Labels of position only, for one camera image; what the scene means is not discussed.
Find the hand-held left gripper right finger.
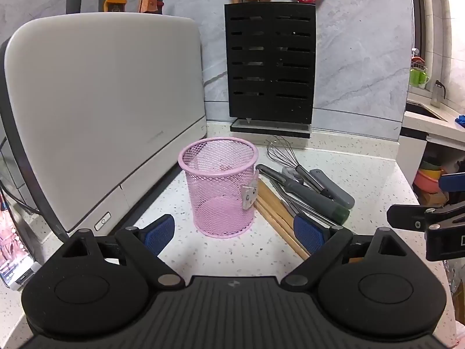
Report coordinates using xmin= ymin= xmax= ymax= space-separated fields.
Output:
xmin=281 ymin=214 xmax=407 ymax=288

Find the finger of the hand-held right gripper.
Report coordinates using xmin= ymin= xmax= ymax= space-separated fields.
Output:
xmin=387 ymin=202 xmax=465 ymax=261
xmin=438 ymin=172 xmax=465 ymax=204

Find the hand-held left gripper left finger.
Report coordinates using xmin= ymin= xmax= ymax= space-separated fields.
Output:
xmin=60 ymin=214 xmax=182 ymax=289

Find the wooden chopstick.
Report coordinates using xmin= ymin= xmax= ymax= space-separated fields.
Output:
xmin=254 ymin=200 xmax=309 ymax=260
xmin=259 ymin=193 xmax=302 ymax=242

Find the dark grey handled peeler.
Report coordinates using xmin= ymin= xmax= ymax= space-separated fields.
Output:
xmin=256 ymin=165 xmax=350 ymax=225

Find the wooden spatula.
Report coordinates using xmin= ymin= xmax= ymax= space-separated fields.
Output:
xmin=257 ymin=179 xmax=295 ymax=222

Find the metal spoon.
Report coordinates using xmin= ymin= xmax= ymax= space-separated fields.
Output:
xmin=281 ymin=166 xmax=304 ymax=185

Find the pink mesh cup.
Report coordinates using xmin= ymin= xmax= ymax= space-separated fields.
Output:
xmin=178 ymin=137 xmax=259 ymax=239

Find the wire whisk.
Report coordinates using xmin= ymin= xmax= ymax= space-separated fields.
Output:
xmin=267 ymin=135 xmax=333 ymax=199

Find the stack of coloured bowls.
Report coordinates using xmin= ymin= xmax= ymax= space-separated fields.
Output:
xmin=414 ymin=156 xmax=446 ymax=194

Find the soap dispenser bottle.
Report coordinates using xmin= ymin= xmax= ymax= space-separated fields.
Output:
xmin=432 ymin=80 xmax=446 ymax=108

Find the white cutting board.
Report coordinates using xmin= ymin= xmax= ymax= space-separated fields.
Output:
xmin=0 ymin=13 xmax=208 ymax=244

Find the black knife block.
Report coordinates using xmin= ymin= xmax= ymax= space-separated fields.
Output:
xmin=224 ymin=2 xmax=316 ymax=124

